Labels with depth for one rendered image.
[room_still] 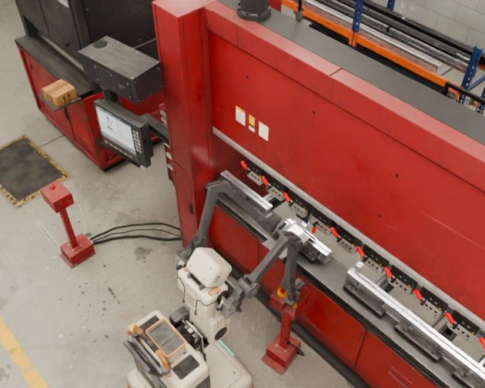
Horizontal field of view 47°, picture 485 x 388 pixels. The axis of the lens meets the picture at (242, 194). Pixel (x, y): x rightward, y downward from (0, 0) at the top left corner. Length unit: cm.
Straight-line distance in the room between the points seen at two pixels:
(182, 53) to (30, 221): 265
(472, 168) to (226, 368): 224
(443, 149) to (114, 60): 207
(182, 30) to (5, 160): 327
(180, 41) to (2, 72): 441
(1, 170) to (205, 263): 337
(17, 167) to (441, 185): 440
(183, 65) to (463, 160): 174
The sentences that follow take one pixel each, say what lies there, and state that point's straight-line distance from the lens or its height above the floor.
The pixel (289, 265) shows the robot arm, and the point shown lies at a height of 123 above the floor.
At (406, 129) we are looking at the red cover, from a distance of 263.
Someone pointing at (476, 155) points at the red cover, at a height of 230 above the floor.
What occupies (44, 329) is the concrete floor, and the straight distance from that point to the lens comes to 472.
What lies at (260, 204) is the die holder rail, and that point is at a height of 97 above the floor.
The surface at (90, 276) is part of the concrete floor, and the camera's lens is 489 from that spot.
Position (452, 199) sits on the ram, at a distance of 271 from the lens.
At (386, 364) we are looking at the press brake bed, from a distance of 376.
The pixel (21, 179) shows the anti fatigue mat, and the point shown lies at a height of 1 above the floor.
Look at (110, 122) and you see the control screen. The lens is 387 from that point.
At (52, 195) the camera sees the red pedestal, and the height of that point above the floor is 80.
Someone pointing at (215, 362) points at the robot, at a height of 28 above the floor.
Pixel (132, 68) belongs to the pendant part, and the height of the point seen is 195.
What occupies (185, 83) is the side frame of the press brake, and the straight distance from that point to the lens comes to 352.
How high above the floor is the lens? 386
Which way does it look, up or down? 46 degrees down
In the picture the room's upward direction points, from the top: straight up
